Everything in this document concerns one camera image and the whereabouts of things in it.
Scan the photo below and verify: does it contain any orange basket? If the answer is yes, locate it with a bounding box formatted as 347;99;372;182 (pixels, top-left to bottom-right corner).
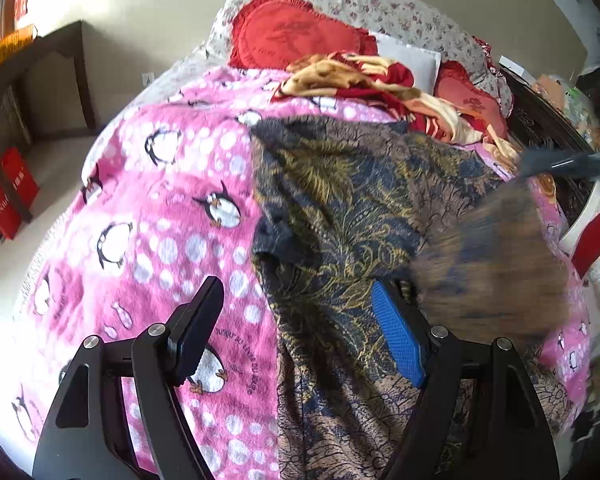
0;24;37;67

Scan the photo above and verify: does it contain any dark carved wooden headboard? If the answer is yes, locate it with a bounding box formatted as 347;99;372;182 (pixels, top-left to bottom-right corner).
500;67;600;226

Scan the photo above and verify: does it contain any navy gold floral garment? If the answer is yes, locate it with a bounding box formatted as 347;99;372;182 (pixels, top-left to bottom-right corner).
250;115;576;480

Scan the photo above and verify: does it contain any dark wooden desk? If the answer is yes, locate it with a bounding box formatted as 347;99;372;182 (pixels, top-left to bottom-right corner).
0;20;98;226

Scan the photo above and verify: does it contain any white pillow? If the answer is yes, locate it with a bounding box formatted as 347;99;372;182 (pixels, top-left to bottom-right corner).
370;31;442;96

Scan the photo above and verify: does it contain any red paper bag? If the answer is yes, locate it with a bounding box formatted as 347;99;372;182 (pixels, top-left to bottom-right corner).
0;172;22;241
0;147;41;208

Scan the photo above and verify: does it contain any pink penguin blanket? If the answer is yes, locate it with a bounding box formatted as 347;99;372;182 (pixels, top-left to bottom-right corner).
12;67;593;480

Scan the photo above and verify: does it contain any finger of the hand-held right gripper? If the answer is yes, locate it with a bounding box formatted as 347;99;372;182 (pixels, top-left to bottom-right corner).
517;151;600;182

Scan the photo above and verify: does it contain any white red chair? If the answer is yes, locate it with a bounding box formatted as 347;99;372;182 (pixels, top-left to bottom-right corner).
559;180;600;281

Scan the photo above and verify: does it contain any large floral pillow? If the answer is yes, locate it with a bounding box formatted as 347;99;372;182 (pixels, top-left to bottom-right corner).
286;0;515;116

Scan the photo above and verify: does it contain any red yellow floral blanket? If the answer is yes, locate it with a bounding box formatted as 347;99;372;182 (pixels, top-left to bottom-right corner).
271;51;526;161

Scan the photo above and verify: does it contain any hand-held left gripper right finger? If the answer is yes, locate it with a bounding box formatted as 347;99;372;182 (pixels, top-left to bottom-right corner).
370;279;561;480

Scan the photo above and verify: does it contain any clear plastic bag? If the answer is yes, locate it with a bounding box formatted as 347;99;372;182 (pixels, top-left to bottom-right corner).
532;74;600;153

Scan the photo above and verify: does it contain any small floral pillow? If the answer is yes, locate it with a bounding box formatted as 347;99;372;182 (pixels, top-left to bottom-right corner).
205;0;253;61

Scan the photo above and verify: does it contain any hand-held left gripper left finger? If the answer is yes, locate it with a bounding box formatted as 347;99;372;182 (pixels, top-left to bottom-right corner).
32;275;226;480

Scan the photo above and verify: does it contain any red heart-shaped ruffled cushion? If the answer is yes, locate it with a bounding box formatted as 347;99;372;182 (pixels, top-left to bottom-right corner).
228;0;379;72

